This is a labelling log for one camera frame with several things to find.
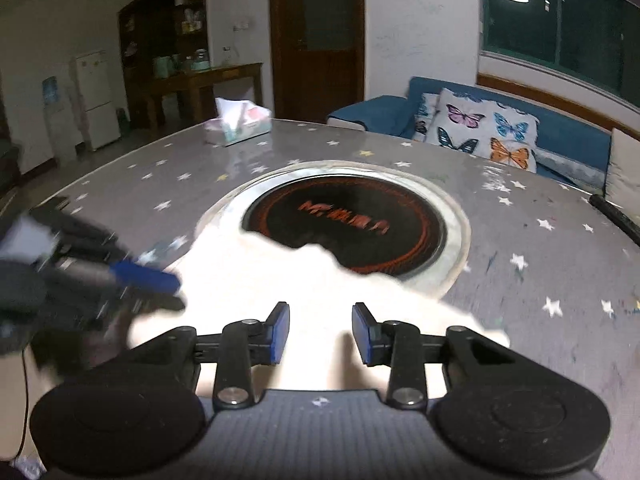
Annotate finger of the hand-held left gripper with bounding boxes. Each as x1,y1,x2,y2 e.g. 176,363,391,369
95,287,187,328
30,200,182,297

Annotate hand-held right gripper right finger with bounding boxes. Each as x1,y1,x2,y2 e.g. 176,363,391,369
351,302,521,409

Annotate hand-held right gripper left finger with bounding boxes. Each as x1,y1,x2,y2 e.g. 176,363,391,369
120,301,291,411

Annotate cream clothing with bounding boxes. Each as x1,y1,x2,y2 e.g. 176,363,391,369
127,227,511,392

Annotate round black induction cooker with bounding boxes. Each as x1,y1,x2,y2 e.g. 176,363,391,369
195,160,471,297

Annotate tissue box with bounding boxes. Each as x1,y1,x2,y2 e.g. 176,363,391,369
204,97,273,148

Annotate white refrigerator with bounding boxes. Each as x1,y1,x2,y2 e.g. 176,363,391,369
74,50,122,151

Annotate water dispenser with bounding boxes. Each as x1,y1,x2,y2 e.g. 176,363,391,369
41,75,69,151

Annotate dark wooden side table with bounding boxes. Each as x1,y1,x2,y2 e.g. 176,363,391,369
145,62,264,132

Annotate blue sofa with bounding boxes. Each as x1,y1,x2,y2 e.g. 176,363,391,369
326,76,640,202

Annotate small butterfly print pillow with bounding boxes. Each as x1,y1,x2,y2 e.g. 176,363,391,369
411,92,441,142

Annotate large butterfly print pillow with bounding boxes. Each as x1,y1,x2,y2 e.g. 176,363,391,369
432,87,541,174

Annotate dark wooden shelf cabinet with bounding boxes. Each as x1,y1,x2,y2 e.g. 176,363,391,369
117,0,207,134

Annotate black remote control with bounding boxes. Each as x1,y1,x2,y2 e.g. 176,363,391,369
588,193,640,247

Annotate dark wooden door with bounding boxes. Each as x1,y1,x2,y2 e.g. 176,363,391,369
268,0,366,124

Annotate beige pillow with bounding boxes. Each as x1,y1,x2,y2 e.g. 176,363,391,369
603,127,640,207

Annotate green framed window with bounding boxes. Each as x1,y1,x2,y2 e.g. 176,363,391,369
477,0,640,92

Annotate thin black cable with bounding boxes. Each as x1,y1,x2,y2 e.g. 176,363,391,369
12,347,32,467

